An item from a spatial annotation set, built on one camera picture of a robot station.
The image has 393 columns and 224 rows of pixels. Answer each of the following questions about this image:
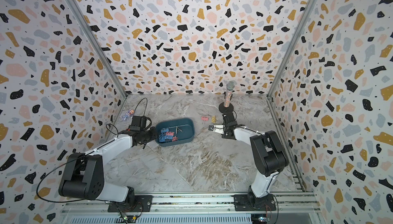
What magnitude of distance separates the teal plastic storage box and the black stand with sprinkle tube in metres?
0.24

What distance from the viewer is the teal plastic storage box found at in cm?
96

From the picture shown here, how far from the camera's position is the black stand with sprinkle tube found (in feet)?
2.61
